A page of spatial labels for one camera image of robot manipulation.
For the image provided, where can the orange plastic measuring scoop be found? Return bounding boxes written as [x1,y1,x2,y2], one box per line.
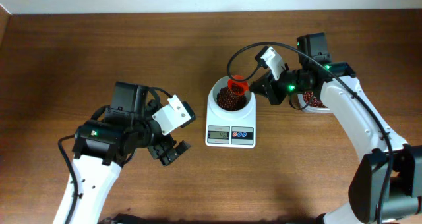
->
[227,75,249,96]

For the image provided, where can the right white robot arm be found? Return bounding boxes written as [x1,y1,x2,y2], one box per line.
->
[250,33,421,223]

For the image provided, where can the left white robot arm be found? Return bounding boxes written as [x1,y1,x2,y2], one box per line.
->
[54,82,196,223]

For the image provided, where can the white digital kitchen scale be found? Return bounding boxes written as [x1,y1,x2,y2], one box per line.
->
[205,104,256,148]

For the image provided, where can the white round bowl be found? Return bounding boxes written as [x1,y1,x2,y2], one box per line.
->
[208,76,256,113]

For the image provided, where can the red beans in container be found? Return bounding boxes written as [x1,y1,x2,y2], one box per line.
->
[303,92,326,108]

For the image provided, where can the clear plastic food container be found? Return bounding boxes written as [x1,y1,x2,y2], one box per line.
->
[297,94,331,114]

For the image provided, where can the red beans in bowl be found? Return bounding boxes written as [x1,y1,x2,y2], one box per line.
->
[216,84,247,111]

